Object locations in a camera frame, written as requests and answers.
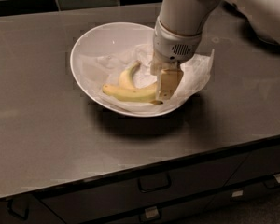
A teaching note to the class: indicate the long yellow banana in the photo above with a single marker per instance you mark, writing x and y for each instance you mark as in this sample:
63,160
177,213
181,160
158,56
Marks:
140,95

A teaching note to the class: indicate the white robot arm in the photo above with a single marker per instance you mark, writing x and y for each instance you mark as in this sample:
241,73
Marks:
179,27

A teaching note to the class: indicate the black drawer handle centre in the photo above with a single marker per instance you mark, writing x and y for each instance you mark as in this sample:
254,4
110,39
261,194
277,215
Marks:
151,183

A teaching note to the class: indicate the dark upper centre drawer front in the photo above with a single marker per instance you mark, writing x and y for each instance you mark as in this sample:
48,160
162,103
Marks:
190,191

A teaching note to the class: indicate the lower drawer handle centre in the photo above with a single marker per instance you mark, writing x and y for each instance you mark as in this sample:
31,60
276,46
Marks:
150,214

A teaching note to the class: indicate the lower drawer handle right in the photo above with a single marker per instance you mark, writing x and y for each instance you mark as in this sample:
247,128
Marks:
237,195

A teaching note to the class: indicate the dark drawer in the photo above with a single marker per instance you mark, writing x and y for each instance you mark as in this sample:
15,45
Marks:
261,162
190,191

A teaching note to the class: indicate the short yellow banana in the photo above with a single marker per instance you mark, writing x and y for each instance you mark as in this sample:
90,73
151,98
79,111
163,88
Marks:
126,76

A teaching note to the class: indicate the dark upper right drawer front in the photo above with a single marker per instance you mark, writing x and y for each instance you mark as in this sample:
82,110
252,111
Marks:
261,162

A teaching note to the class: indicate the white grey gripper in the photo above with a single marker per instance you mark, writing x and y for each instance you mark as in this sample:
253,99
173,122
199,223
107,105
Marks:
170,47

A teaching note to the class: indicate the black drawer handle left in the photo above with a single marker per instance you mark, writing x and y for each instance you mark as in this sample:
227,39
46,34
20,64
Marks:
18,209

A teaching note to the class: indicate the large white bowl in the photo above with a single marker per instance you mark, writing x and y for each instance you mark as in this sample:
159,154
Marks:
103,52

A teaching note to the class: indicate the white crumpled paper liner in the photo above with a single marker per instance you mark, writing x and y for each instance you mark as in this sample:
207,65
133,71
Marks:
196,72

